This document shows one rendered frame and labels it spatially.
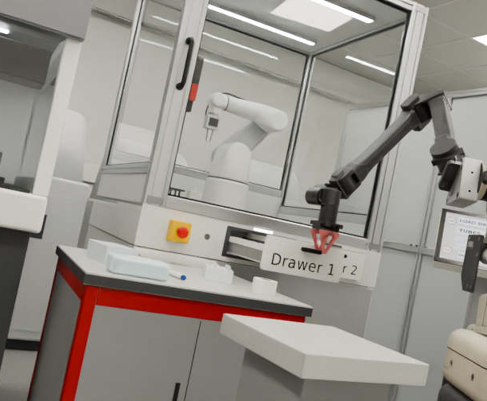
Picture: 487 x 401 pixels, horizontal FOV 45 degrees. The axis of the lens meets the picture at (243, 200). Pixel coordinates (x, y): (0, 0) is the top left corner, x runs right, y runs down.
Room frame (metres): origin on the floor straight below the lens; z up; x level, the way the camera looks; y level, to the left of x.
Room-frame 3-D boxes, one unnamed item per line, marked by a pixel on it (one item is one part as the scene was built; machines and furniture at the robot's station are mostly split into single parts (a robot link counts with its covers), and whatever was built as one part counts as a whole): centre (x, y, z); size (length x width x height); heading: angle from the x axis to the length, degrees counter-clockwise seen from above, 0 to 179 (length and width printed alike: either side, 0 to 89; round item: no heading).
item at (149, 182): (2.67, 0.06, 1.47); 1.02 x 0.95 x 1.04; 114
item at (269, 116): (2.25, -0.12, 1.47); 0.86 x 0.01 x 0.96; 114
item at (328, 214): (1.89, -0.27, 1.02); 0.10 x 0.07 x 0.07; 24
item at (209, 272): (1.83, 0.03, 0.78); 0.12 x 0.08 x 0.04; 6
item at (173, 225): (2.06, 0.20, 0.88); 0.07 x 0.05 x 0.07; 114
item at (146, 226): (2.67, 0.06, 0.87); 1.02 x 0.95 x 0.14; 114
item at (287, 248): (1.92, -0.23, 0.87); 0.29 x 0.02 x 0.11; 114
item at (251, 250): (2.11, -0.14, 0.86); 0.40 x 0.26 x 0.06; 24
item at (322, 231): (1.89, -0.28, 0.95); 0.07 x 0.07 x 0.09; 24
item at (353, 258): (2.34, -0.39, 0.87); 0.29 x 0.02 x 0.11; 114
